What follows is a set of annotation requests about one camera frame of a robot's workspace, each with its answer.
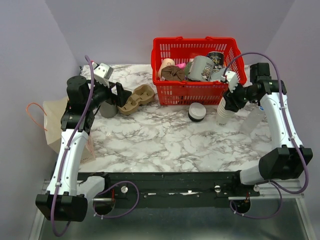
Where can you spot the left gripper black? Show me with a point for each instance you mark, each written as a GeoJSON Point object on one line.
{"type": "Point", "coordinates": [122, 94]}

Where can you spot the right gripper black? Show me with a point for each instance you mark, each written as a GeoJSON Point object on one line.
{"type": "Point", "coordinates": [230, 98]}

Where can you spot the stack of white paper cups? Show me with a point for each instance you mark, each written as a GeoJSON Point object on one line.
{"type": "Point", "coordinates": [223, 115]}

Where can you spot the brown cardboard cup carrier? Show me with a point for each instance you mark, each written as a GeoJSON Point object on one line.
{"type": "Point", "coordinates": [141, 95]}

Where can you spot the stack of white lids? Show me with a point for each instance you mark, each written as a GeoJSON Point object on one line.
{"type": "Point", "coordinates": [196, 112]}

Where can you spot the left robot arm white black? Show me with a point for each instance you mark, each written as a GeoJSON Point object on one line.
{"type": "Point", "coordinates": [66, 198]}

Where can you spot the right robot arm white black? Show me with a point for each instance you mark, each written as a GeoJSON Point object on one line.
{"type": "Point", "coordinates": [288, 157]}

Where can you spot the white paper takeout bag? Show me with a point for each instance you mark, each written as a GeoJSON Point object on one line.
{"type": "Point", "coordinates": [53, 112]}

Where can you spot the grey felt straw holder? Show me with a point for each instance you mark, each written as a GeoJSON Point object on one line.
{"type": "Point", "coordinates": [108, 110]}

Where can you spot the clear plastic water bottle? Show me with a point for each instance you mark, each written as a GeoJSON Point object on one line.
{"type": "Point", "coordinates": [253, 119]}

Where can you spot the grey pouch in basket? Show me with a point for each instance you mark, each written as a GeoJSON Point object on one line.
{"type": "Point", "coordinates": [216, 75]}

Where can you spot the black printed cup in basket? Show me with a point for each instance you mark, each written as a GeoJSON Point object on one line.
{"type": "Point", "coordinates": [218, 59]}

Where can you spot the grey printed cup in basket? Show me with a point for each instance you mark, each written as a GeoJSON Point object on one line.
{"type": "Point", "coordinates": [201, 69]}

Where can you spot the brown fabric scrunchie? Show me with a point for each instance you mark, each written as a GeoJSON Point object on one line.
{"type": "Point", "coordinates": [172, 73]}

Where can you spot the beige cup in basket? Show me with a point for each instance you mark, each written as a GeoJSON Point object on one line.
{"type": "Point", "coordinates": [165, 63]}

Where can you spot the pink item in basket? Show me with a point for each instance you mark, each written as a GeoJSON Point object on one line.
{"type": "Point", "coordinates": [181, 65]}

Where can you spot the red plastic shopping basket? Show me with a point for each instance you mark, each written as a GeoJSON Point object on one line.
{"type": "Point", "coordinates": [187, 70]}

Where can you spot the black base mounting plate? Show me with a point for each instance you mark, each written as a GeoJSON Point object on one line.
{"type": "Point", "coordinates": [173, 189]}

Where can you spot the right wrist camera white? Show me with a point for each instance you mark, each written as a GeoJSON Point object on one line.
{"type": "Point", "coordinates": [231, 79]}

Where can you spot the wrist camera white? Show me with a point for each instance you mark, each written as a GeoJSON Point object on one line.
{"type": "Point", "coordinates": [231, 79]}
{"type": "Point", "coordinates": [102, 73]}

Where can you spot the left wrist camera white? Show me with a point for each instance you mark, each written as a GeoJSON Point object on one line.
{"type": "Point", "coordinates": [102, 73]}

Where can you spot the aluminium rail frame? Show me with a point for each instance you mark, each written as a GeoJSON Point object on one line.
{"type": "Point", "coordinates": [292, 223]}

